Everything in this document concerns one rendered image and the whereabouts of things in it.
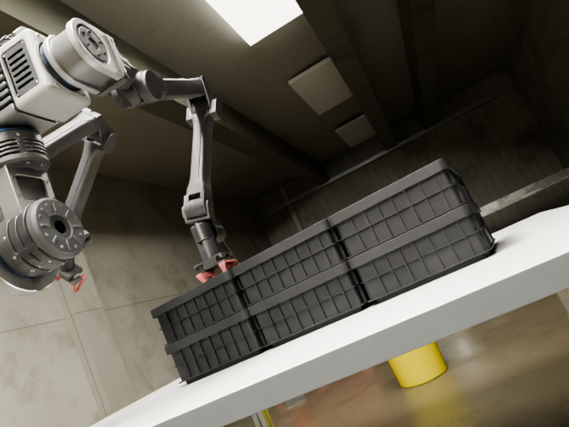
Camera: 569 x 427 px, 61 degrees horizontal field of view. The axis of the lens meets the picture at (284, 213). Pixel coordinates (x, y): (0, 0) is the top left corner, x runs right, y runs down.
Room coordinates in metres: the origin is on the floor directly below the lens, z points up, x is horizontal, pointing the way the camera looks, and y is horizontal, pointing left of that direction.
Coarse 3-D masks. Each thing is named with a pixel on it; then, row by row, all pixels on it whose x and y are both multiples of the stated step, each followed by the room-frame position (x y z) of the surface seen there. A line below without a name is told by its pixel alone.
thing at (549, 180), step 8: (568, 168) 6.20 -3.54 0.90; (552, 176) 6.26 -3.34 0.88; (560, 176) 6.24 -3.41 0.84; (568, 176) 5.63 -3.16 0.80; (536, 184) 6.31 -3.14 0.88; (544, 184) 6.29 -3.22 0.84; (552, 184) 5.67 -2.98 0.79; (512, 192) 6.39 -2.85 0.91; (520, 192) 6.37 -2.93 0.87; (528, 192) 6.35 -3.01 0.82; (536, 192) 5.73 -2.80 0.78; (496, 200) 6.45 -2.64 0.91; (504, 200) 6.43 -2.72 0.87; (512, 200) 5.79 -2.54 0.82; (480, 208) 6.51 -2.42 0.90; (488, 208) 6.49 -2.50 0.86; (496, 208) 5.85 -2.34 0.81
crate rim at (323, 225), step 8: (320, 224) 1.13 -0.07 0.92; (328, 224) 1.14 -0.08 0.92; (304, 232) 1.15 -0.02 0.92; (312, 232) 1.14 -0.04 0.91; (320, 232) 1.14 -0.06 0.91; (288, 240) 1.17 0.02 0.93; (296, 240) 1.16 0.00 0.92; (304, 240) 1.15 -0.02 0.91; (272, 248) 1.19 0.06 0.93; (280, 248) 1.18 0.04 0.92; (288, 248) 1.17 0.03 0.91; (256, 256) 1.21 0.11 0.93; (264, 256) 1.20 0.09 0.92; (272, 256) 1.19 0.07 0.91; (240, 264) 1.23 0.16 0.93; (248, 264) 1.22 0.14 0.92; (256, 264) 1.21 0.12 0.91; (232, 272) 1.25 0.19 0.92; (240, 272) 1.23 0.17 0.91
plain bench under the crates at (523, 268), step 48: (528, 240) 1.00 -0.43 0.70; (432, 288) 0.92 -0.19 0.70; (480, 288) 0.63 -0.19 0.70; (528, 288) 0.62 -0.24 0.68; (336, 336) 0.84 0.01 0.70; (384, 336) 0.67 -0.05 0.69; (432, 336) 0.66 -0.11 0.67; (192, 384) 1.30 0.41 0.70; (240, 384) 0.79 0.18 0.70; (288, 384) 0.71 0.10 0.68
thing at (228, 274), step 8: (224, 272) 1.25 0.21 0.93; (208, 280) 1.27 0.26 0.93; (216, 280) 1.26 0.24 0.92; (224, 280) 1.25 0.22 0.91; (192, 288) 1.29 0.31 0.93; (200, 288) 1.28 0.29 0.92; (208, 288) 1.27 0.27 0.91; (184, 296) 1.30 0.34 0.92; (192, 296) 1.29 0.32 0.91; (168, 304) 1.33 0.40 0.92; (176, 304) 1.32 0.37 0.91; (152, 312) 1.35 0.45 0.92; (160, 312) 1.34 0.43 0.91
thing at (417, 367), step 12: (420, 348) 3.18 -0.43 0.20; (432, 348) 3.22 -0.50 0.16; (396, 360) 3.23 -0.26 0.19; (408, 360) 3.19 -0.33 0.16; (420, 360) 3.18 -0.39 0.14; (432, 360) 3.20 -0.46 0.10; (444, 360) 3.30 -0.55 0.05; (396, 372) 3.28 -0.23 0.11; (408, 372) 3.21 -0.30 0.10; (420, 372) 3.19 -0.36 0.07; (432, 372) 3.19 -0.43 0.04; (408, 384) 3.24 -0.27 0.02; (420, 384) 3.20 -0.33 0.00
